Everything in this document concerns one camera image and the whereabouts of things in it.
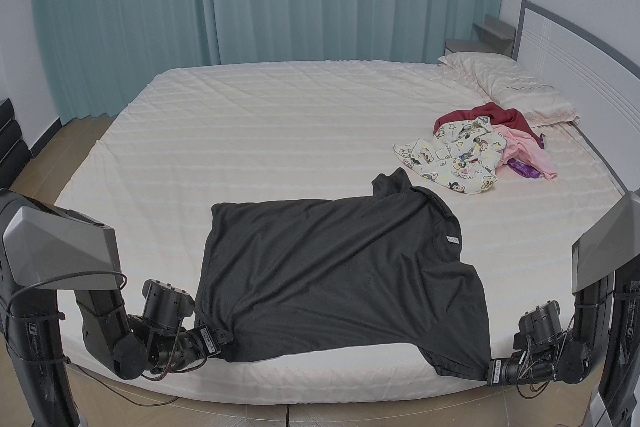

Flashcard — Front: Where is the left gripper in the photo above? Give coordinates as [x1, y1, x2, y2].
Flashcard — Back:
[167, 322, 225, 371]

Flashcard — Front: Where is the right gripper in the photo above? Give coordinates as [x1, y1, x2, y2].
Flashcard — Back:
[487, 352, 532, 387]

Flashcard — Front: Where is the black T-shirt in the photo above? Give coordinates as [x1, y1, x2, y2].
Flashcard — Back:
[194, 167, 493, 383]

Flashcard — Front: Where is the bed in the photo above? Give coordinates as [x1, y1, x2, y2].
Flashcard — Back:
[56, 0, 640, 411]

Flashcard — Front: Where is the purple garment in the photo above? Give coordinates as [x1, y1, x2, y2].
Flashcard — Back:
[507, 131, 547, 179]

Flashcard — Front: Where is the white printed pyjama top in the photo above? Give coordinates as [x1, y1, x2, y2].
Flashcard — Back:
[393, 115, 510, 196]

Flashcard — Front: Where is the pink garment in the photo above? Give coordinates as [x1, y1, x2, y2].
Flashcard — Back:
[492, 125, 558, 180]

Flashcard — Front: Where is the dark red garment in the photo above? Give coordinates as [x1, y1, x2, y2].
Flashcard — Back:
[432, 102, 543, 148]

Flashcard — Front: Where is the cream pillow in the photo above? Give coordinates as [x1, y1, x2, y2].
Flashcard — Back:
[437, 52, 581, 128]

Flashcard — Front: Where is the grey bedside table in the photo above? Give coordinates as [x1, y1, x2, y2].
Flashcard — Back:
[444, 14, 517, 60]

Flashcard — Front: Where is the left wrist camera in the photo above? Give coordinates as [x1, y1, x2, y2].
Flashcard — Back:
[141, 279, 196, 335]

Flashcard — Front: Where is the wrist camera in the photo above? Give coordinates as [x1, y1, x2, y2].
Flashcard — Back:
[141, 279, 196, 335]
[514, 299, 562, 352]

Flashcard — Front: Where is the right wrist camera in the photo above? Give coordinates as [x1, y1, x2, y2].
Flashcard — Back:
[514, 299, 562, 352]

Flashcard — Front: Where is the black cable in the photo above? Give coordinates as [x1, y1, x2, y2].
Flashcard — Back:
[7, 269, 128, 316]

